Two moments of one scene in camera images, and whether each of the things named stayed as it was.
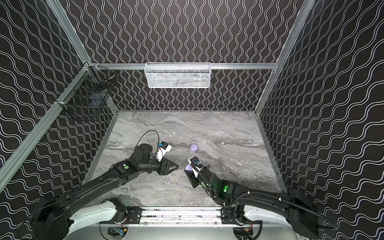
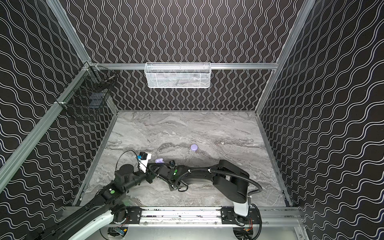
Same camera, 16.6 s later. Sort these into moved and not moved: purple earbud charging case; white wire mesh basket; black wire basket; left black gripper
Moved: left black gripper
Not moved: black wire basket; purple earbud charging case; white wire mesh basket
